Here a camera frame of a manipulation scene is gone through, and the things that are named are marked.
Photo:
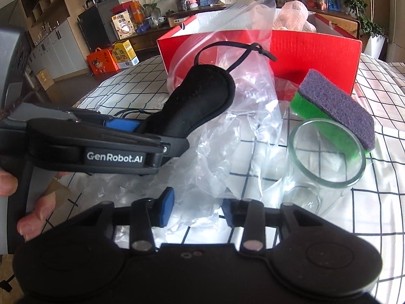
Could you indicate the red cardboard box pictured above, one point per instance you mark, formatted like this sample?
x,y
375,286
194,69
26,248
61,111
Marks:
x,y
316,53

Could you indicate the pink mesh bath pouf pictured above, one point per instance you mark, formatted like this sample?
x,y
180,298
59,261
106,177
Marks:
x,y
294,15

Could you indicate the clear glass cup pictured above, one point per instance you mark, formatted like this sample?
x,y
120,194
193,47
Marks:
x,y
329,177

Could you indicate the white planter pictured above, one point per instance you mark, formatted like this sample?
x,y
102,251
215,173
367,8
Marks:
x,y
375,46

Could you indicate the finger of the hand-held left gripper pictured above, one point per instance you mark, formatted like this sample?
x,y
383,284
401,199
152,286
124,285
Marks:
x,y
121,125
177,147

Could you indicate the white cupboard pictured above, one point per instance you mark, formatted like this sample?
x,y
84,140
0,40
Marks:
x,y
60,50

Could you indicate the tall green potted tree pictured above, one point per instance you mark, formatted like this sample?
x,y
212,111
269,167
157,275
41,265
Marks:
x,y
360,9

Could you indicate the clear plastic bag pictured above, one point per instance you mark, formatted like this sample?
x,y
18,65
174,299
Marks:
x,y
250,117

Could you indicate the purple and green sponge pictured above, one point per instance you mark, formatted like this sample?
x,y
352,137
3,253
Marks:
x,y
338,107

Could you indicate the yellow carton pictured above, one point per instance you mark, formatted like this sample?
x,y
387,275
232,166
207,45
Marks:
x,y
125,53

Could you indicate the brown cardboard box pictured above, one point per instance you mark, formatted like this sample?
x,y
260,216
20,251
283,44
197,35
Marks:
x,y
43,78

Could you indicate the wooden wall shelf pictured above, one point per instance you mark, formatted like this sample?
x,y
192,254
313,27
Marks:
x,y
47,3

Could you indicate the black low cabinet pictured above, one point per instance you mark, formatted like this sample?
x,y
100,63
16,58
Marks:
x,y
96,28

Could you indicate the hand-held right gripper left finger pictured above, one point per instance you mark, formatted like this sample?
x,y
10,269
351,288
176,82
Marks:
x,y
165,207

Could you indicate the orange gift box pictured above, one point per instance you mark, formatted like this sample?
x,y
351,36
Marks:
x,y
102,61

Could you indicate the black eye mask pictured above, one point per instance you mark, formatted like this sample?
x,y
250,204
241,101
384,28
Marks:
x,y
196,101

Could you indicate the person's left hand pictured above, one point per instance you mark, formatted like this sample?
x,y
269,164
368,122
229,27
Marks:
x,y
38,215

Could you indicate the red and cream gift box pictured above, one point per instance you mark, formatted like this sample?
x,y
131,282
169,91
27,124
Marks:
x,y
126,19

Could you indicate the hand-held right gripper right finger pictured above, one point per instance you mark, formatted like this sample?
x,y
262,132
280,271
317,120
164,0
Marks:
x,y
228,213

